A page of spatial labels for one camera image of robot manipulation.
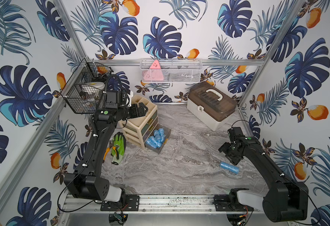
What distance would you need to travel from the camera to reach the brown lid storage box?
94 centimetres

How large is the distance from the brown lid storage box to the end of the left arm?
45 cm

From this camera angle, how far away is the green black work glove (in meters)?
0.90
